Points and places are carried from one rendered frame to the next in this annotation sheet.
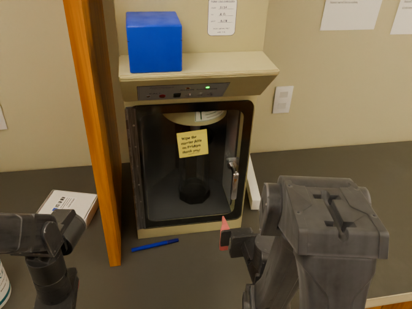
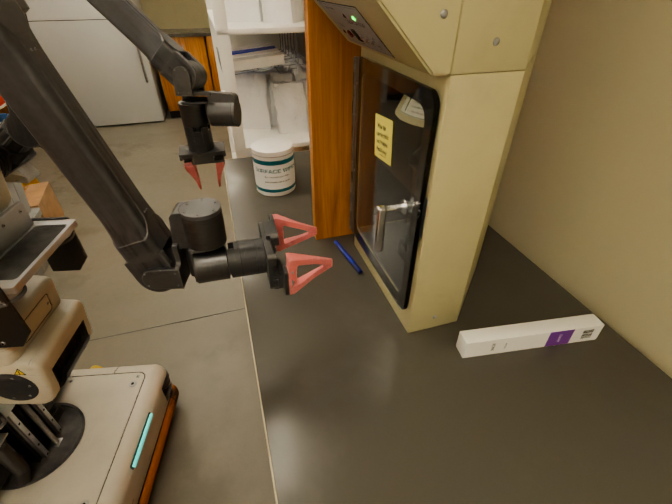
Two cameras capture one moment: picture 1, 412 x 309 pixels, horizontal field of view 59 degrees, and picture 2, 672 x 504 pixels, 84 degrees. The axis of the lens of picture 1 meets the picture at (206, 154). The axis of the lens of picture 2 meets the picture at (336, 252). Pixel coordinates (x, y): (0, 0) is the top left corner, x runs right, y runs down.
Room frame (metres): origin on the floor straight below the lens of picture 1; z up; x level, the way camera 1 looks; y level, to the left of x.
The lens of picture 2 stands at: (0.64, -0.60, 1.51)
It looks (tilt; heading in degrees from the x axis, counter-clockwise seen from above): 36 degrees down; 85
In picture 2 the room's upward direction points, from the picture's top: straight up
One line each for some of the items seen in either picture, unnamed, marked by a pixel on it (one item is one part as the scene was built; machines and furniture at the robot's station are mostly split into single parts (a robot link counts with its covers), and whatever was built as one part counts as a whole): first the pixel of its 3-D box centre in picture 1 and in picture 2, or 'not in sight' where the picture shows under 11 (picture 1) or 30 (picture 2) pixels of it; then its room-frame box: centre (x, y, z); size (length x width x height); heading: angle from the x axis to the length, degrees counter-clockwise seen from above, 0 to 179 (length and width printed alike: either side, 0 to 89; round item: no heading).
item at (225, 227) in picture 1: (232, 230); (292, 238); (0.61, -0.07, 1.15); 0.09 x 0.07 x 0.07; 12
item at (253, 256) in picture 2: (255, 252); (252, 256); (0.55, -0.12, 1.15); 0.10 x 0.07 x 0.07; 102
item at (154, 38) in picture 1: (153, 41); not in sight; (0.72, 0.11, 1.56); 0.10 x 0.10 x 0.09; 12
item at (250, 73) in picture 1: (197, 84); (363, 18); (0.73, 0.03, 1.46); 0.32 x 0.11 x 0.10; 102
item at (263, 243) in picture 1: (265, 274); (186, 240); (0.46, -0.13, 1.19); 0.12 x 0.09 x 0.11; 179
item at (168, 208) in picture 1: (192, 170); (381, 184); (0.78, 0.04, 1.19); 0.30 x 0.01 x 0.40; 101
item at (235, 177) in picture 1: (233, 181); (388, 226); (0.77, -0.08, 1.17); 0.05 x 0.03 x 0.10; 11
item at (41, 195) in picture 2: not in sight; (28, 214); (-1.35, 1.91, 0.14); 0.41 x 0.32 x 0.28; 108
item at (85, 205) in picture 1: (68, 208); not in sight; (0.86, 0.43, 0.96); 0.16 x 0.12 x 0.04; 85
